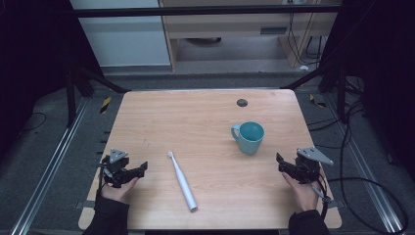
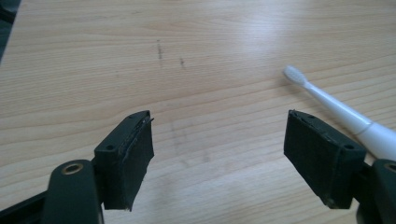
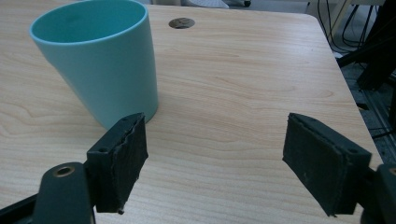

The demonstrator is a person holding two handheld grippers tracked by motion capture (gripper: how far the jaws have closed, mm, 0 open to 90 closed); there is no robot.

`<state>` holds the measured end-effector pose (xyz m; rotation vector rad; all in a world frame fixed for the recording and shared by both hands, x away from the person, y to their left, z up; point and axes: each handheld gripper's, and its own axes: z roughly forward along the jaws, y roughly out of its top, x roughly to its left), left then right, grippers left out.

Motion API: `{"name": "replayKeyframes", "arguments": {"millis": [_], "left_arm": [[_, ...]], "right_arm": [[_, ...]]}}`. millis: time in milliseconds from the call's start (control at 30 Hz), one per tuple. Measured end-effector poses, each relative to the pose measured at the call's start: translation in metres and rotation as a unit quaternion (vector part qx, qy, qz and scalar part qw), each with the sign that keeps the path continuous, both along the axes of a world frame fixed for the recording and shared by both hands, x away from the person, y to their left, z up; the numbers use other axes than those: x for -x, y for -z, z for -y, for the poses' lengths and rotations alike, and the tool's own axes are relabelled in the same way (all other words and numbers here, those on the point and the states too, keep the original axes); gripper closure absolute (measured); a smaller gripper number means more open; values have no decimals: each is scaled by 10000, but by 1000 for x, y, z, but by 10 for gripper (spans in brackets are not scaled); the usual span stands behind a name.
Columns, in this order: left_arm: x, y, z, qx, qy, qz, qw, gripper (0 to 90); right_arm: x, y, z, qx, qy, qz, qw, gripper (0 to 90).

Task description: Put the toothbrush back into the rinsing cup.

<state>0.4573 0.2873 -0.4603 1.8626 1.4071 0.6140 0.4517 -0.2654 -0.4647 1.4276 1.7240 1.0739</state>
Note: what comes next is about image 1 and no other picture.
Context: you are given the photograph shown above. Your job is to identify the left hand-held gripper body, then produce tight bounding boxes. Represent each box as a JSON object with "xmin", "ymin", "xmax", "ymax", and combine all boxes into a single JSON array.
[{"xmin": 99, "ymin": 148, "xmax": 131, "ymax": 189}]

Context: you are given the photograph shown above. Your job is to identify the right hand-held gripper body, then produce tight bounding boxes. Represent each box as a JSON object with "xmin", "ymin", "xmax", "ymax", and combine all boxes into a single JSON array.
[{"xmin": 294, "ymin": 147, "xmax": 335, "ymax": 184}]

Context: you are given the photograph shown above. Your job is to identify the person's left hand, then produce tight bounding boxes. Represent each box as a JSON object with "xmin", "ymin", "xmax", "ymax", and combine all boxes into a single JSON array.
[{"xmin": 100, "ymin": 175, "xmax": 140, "ymax": 205}]

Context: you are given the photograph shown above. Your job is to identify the person's right hand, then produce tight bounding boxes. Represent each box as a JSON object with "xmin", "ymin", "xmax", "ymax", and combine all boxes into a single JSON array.
[{"xmin": 281, "ymin": 171, "xmax": 323, "ymax": 213}]

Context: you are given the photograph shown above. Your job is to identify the teal cup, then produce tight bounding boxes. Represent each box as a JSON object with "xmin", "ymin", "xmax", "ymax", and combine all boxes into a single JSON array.
[{"xmin": 230, "ymin": 120, "xmax": 266, "ymax": 157}]

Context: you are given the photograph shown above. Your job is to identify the white electric toothbrush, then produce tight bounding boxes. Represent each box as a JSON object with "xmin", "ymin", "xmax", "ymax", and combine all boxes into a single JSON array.
[{"xmin": 166, "ymin": 150, "xmax": 200, "ymax": 213}]

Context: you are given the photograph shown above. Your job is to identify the yellow and black tape strip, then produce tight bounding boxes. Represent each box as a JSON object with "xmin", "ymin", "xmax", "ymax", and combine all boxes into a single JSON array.
[
  {"xmin": 99, "ymin": 95, "xmax": 113, "ymax": 115},
  {"xmin": 308, "ymin": 93, "xmax": 328, "ymax": 109}
]

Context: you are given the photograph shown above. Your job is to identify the white cabinet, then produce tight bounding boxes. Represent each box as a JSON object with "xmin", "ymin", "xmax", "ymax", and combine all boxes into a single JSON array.
[{"xmin": 69, "ymin": 0, "xmax": 172, "ymax": 69}]

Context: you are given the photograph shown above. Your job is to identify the black curtain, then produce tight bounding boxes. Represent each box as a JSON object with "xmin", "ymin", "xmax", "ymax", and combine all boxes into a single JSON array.
[
  {"xmin": 0, "ymin": 0, "xmax": 105, "ymax": 161},
  {"xmin": 321, "ymin": 0, "xmax": 415, "ymax": 180}
]

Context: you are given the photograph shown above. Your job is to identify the light wooden desk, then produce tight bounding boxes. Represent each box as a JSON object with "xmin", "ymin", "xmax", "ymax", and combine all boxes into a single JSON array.
[{"xmin": 159, "ymin": 0, "xmax": 343, "ymax": 72}]

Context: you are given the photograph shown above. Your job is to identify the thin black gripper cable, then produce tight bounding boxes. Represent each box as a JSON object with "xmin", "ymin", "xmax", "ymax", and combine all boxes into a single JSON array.
[{"xmin": 95, "ymin": 158, "xmax": 107, "ymax": 210}]

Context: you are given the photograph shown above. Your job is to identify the black floor cables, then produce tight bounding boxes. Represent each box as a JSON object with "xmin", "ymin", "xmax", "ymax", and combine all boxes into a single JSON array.
[{"xmin": 306, "ymin": 76, "xmax": 370, "ymax": 155}]

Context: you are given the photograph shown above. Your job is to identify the aluminium floor rail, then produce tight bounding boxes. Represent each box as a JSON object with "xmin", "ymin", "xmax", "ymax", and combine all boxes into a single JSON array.
[
  {"xmin": 324, "ymin": 93, "xmax": 405, "ymax": 235},
  {"xmin": 10, "ymin": 97, "xmax": 90, "ymax": 235}
]

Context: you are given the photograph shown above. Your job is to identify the black upright stand post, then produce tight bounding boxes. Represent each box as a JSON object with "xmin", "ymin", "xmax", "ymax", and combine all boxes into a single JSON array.
[{"xmin": 337, "ymin": 69, "xmax": 347, "ymax": 124}]

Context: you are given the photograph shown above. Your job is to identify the black diagonal frame strut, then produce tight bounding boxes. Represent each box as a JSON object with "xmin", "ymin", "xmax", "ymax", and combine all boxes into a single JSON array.
[
  {"xmin": 279, "ymin": 62, "xmax": 338, "ymax": 91},
  {"xmin": 75, "ymin": 66, "xmax": 132, "ymax": 95}
]

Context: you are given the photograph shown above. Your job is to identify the thin black floor cable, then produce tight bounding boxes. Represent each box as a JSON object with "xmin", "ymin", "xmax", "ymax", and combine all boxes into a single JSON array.
[{"xmin": 19, "ymin": 112, "xmax": 48, "ymax": 134}]

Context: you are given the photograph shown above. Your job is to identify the hanging black cables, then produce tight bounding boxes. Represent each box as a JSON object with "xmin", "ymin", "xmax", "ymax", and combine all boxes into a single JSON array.
[{"xmin": 286, "ymin": 3, "xmax": 325, "ymax": 67}]

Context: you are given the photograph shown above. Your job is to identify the black horizontal frame bar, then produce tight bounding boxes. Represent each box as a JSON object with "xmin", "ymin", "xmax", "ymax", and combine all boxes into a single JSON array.
[{"xmin": 71, "ymin": 5, "xmax": 341, "ymax": 19}]

